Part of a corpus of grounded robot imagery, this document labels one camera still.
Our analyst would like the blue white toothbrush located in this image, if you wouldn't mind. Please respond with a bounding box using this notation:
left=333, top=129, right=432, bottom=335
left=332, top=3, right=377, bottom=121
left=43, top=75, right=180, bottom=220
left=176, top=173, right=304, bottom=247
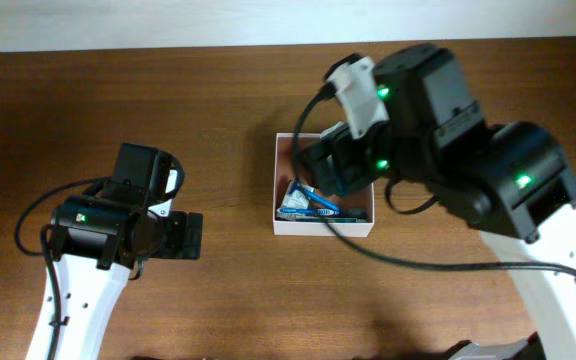
left=277, top=207, right=340, bottom=217

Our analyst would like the blue disposable razor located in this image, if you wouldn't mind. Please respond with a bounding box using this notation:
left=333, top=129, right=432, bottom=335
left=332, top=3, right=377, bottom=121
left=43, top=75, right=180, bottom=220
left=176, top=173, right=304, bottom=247
left=288, top=181, right=341, bottom=212

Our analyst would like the white box pink interior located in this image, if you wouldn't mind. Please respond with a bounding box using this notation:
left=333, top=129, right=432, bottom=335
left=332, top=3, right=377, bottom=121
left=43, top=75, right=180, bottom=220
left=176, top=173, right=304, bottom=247
left=271, top=133, right=375, bottom=238

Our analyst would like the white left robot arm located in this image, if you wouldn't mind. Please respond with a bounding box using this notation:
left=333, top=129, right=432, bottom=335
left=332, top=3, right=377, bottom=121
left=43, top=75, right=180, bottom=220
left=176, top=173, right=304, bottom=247
left=27, top=143, right=203, bottom=359

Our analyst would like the green white Dettol soap box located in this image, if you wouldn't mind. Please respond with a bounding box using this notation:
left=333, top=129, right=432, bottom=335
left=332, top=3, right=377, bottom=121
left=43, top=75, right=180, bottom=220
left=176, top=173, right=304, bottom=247
left=280, top=180, right=315, bottom=209

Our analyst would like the teal Colgate toothpaste tube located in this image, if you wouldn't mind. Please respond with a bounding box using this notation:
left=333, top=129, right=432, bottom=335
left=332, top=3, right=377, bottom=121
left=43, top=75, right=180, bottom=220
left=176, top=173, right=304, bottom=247
left=318, top=216, right=368, bottom=223

